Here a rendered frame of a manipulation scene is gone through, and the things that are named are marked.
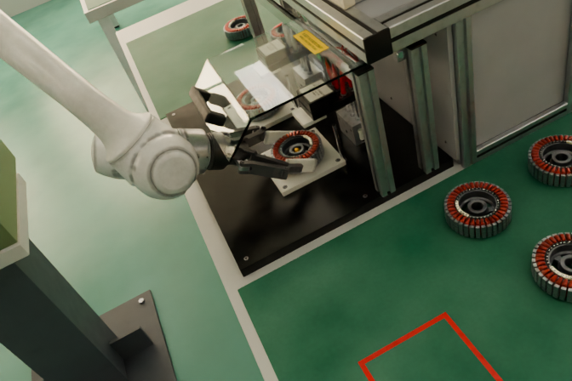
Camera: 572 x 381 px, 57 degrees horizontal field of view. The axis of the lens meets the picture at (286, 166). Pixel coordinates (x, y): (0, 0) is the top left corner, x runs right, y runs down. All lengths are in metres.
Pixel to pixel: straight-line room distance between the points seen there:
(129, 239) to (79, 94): 1.60
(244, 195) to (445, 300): 0.47
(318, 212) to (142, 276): 1.29
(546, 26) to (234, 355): 1.33
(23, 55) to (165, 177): 0.29
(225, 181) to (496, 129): 0.57
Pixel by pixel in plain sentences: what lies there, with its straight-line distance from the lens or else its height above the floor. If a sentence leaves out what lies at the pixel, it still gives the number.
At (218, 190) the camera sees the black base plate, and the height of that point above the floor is 0.77.
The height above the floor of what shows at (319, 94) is 0.92.
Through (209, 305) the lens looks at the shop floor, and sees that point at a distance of 2.00.
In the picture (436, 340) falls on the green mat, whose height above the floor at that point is 0.75.
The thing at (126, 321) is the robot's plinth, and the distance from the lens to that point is 2.11.
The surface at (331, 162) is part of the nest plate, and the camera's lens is 1.12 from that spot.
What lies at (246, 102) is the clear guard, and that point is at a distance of 0.85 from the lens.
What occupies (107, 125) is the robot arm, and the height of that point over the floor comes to 1.12.
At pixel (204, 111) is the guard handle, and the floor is 1.06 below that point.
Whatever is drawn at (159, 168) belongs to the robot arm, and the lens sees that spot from 0.80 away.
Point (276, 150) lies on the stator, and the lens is 1.14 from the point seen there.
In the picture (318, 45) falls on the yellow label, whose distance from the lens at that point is 0.94.
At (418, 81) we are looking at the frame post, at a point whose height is 0.99.
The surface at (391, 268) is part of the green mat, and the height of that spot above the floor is 0.75.
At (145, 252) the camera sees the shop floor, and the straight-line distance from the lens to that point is 2.31.
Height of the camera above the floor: 1.51
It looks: 40 degrees down
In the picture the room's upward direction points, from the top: 20 degrees counter-clockwise
